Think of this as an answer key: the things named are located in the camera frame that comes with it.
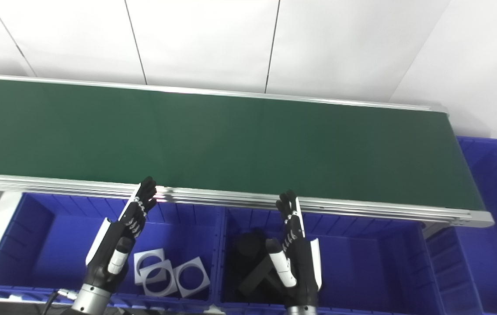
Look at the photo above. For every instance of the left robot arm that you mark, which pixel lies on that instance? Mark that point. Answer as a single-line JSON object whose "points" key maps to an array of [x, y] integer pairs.
{"points": [[91, 299]]}

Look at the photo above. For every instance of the empty blue bin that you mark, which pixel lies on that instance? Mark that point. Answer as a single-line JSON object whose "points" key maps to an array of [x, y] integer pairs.
{"points": [[488, 262]]}

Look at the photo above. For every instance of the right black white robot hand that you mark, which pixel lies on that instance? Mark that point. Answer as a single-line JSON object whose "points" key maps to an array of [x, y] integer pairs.
{"points": [[303, 271]]}

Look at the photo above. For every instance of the green conveyor belt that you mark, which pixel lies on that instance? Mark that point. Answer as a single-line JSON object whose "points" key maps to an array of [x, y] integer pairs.
{"points": [[340, 208], [231, 140]]}

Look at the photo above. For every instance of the black cylinder part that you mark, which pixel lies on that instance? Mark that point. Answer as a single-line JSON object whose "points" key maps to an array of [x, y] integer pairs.
{"points": [[248, 245]]}

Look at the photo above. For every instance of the blue bin with white parts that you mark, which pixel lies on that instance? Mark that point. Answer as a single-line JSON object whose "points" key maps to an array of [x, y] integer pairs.
{"points": [[56, 249]]}

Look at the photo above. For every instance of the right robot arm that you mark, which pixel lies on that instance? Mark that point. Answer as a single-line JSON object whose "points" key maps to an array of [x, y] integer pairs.
{"points": [[301, 310]]}

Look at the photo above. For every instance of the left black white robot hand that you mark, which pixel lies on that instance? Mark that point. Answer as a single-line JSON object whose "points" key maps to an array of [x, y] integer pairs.
{"points": [[108, 249]]}

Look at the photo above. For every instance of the blue bin with black parts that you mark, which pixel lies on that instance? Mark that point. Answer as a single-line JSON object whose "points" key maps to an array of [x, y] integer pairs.
{"points": [[370, 267]]}

